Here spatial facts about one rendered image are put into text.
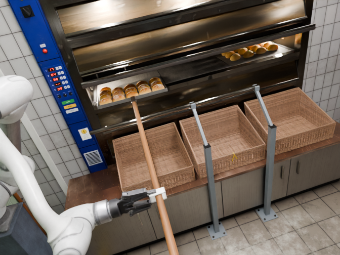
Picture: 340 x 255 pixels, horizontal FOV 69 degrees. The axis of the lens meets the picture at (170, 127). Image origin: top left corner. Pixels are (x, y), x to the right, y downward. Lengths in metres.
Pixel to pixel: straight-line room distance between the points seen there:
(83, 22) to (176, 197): 1.39
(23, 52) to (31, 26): 0.20
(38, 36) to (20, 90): 0.77
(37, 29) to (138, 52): 0.65
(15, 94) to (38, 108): 0.95
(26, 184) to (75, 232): 0.24
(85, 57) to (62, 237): 1.29
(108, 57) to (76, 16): 0.32
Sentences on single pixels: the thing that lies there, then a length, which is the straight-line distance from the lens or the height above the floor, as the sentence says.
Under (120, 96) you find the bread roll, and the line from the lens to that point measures 1.92.
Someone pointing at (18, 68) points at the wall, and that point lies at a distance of 1.99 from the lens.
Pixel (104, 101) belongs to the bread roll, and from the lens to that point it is 1.93.
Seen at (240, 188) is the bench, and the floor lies 0.39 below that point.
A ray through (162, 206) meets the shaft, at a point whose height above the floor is 1.21.
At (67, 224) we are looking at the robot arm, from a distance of 0.95.
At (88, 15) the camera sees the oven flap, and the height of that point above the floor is 1.80.
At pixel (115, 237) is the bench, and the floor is 0.30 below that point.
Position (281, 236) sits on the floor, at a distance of 2.39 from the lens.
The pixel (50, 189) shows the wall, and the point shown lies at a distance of 2.53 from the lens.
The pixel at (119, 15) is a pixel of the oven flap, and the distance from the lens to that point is 1.83.
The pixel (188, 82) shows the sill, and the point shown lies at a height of 1.17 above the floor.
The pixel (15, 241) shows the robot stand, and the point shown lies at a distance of 1.64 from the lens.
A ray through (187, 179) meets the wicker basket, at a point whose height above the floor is 0.61.
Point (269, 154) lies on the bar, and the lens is 1.96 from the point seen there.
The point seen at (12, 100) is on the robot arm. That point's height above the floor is 1.66.
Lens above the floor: 1.98
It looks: 33 degrees down
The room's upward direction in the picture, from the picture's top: 12 degrees counter-clockwise
